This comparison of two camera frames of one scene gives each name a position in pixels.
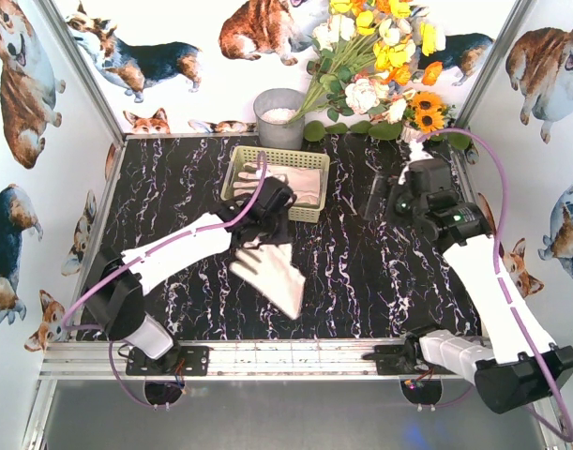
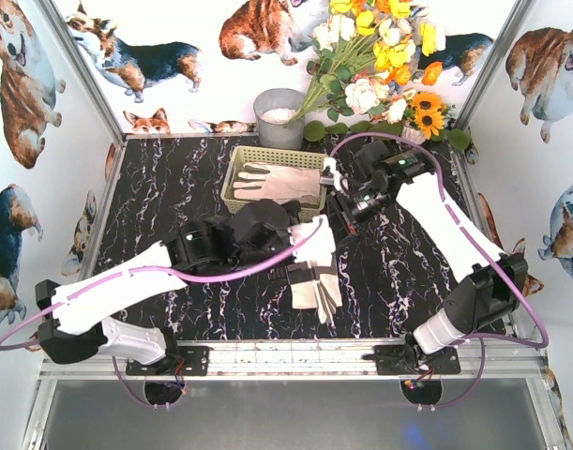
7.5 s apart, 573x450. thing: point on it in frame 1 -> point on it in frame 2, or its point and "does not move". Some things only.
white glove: [267, 271] -> [280, 183]
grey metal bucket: [274, 110] does not move
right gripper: [377, 202] -> [338, 206]
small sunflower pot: [426, 113] does not move
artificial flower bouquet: [369, 54] does not move
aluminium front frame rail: [252, 361] does not move
